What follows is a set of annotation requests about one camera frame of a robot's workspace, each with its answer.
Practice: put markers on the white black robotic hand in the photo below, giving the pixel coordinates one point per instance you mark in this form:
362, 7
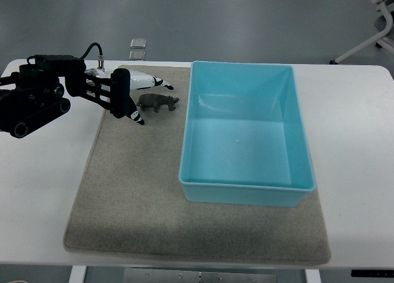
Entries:
139, 81

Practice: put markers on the brown hippo toy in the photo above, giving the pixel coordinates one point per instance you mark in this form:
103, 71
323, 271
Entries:
155, 101

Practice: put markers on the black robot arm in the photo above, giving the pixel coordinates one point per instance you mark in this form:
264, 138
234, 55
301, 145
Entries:
34, 96

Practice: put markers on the blue plastic box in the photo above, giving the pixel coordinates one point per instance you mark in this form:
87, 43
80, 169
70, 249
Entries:
244, 139

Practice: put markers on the silver floor outlet plate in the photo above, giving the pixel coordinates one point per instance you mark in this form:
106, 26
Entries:
137, 49

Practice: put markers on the grey felt mat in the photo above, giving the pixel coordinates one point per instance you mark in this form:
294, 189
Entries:
130, 204

